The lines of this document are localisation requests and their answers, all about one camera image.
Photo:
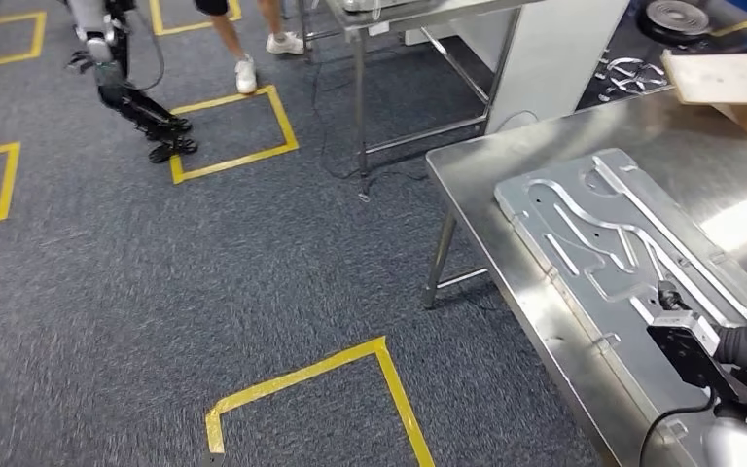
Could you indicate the large steel workbench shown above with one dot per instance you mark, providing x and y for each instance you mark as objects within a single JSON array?
[{"x": 541, "y": 148}]

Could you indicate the large aluminium fixture plate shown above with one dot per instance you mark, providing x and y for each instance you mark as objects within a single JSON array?
[{"x": 573, "y": 213}]

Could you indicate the cardboard box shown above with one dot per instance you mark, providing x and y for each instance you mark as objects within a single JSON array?
[{"x": 721, "y": 77}]

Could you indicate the chrome star chair base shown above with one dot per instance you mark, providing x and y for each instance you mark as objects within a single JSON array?
[{"x": 625, "y": 64}]

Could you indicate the black ribbed round base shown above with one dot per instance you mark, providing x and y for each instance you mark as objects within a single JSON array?
[{"x": 670, "y": 19}]

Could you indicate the white cabinet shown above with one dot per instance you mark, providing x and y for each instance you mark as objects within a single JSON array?
[{"x": 554, "y": 64}]

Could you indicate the small steel table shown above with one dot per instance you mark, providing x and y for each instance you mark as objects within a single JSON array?
[{"x": 399, "y": 22}]

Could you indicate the person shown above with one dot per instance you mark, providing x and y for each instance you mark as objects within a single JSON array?
[{"x": 244, "y": 71}]

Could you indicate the black and silver humanoid robot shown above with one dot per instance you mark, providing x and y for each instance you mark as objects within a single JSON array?
[{"x": 148, "y": 116}]

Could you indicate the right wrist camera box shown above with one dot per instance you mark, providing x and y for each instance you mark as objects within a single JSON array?
[{"x": 689, "y": 354}]

